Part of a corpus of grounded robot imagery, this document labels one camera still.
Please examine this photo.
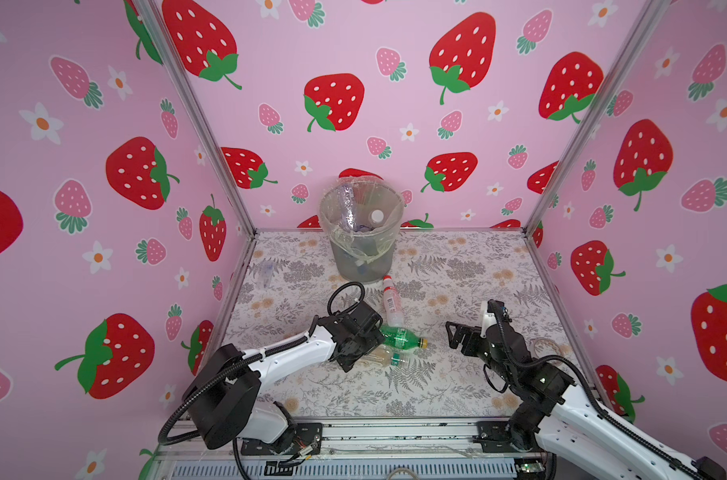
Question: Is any clear bottle blue cap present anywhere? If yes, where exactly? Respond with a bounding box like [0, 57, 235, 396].
[337, 183, 363, 232]

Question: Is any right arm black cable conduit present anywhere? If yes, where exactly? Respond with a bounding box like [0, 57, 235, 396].
[485, 299, 719, 480]

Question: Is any aluminium frame post right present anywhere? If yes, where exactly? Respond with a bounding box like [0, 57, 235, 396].
[523, 0, 669, 240]

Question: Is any aluminium frame post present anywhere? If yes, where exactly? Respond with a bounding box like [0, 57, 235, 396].
[135, 0, 256, 238]
[523, 0, 669, 240]

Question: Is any white bottle red cap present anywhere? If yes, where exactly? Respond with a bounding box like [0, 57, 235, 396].
[383, 275, 405, 328]

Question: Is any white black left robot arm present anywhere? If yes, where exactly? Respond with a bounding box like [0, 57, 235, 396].
[169, 300, 385, 454]

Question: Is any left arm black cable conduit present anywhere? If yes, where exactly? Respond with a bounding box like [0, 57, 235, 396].
[157, 280, 367, 480]

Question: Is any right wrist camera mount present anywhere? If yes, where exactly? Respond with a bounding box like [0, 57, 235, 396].
[481, 299, 511, 338]

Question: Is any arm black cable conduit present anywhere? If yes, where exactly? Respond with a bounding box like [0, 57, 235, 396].
[485, 299, 719, 480]
[157, 280, 367, 480]

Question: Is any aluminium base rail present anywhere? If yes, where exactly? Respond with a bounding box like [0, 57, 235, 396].
[148, 417, 559, 479]

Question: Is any aluminium frame post left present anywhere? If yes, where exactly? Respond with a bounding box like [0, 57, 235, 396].
[135, 0, 256, 238]

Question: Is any clear bottle yellow label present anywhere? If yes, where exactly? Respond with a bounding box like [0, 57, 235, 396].
[361, 346, 409, 367]

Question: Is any clear green bin liner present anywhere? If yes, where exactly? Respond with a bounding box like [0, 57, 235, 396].
[318, 176, 405, 265]

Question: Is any clear tea bottle front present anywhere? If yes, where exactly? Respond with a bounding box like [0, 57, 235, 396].
[367, 209, 387, 229]

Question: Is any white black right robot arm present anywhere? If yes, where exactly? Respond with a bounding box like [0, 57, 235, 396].
[445, 322, 727, 479]

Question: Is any silver mesh waste bin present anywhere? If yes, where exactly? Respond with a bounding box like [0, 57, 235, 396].
[318, 178, 405, 286]

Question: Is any green Sprite bottle yellow cap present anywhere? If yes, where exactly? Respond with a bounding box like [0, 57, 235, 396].
[381, 325, 429, 351]

